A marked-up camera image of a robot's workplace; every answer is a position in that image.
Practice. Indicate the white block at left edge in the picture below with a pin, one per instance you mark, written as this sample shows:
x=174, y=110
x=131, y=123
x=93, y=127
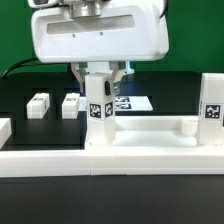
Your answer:
x=5, y=130

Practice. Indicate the white desk top panel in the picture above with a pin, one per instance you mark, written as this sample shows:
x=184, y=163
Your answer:
x=156, y=145

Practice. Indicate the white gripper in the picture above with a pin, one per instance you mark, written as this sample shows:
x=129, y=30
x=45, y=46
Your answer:
x=121, y=32

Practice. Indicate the white L-shaped fixture wall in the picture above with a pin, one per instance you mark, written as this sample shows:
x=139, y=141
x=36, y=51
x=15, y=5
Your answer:
x=44, y=163

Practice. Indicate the fiducial marker sheet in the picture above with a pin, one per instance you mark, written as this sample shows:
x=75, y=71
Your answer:
x=132, y=103

